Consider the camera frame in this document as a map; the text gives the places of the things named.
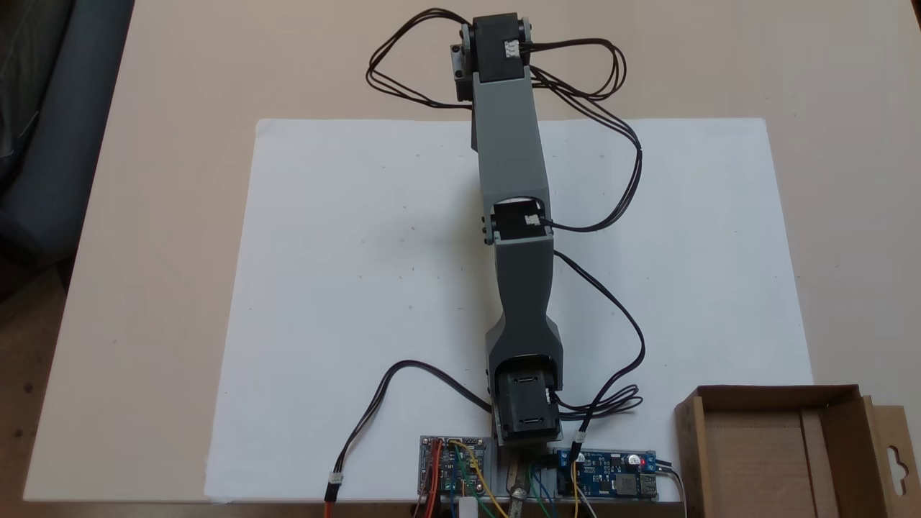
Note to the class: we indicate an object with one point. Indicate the metal table clamp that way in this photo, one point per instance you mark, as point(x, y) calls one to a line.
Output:
point(518, 496)

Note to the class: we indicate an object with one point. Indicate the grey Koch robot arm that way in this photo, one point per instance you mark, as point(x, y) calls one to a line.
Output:
point(511, 144)

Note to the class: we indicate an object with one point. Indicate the white plug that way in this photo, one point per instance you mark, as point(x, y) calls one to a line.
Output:
point(468, 508)

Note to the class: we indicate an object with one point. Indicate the blue power circuit board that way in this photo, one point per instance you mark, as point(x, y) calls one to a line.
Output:
point(611, 478)

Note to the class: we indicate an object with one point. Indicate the motor controller circuit board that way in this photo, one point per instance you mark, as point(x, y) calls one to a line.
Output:
point(453, 467)

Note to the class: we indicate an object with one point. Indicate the brown cardboard box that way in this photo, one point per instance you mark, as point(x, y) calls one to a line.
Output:
point(763, 446)

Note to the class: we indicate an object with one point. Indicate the grey base mounting plate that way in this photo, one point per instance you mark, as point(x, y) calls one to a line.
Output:
point(501, 471)

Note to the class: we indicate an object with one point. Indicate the white paper sheet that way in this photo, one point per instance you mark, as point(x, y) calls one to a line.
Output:
point(360, 288)

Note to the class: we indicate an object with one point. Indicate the dark grey chair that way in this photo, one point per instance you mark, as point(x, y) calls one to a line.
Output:
point(43, 144)

